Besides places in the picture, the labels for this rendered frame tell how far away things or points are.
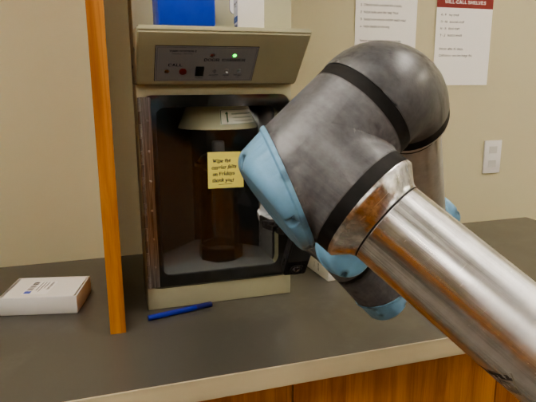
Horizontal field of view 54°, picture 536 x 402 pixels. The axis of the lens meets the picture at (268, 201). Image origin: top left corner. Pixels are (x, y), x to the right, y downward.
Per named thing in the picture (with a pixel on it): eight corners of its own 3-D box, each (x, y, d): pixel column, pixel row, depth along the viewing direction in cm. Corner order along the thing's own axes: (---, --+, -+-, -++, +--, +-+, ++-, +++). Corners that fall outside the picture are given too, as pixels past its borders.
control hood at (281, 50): (134, 84, 102) (131, 30, 100) (292, 84, 111) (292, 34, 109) (138, 84, 91) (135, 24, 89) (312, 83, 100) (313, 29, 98)
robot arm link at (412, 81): (385, -27, 53) (418, 197, 94) (311, 45, 52) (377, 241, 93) (485, 13, 47) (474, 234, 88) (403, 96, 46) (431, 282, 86)
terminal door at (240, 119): (151, 288, 111) (139, 95, 102) (288, 273, 120) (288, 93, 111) (151, 289, 110) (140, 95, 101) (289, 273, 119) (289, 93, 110)
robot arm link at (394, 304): (434, 281, 85) (397, 235, 81) (388, 333, 83) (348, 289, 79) (405, 267, 92) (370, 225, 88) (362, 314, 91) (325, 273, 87)
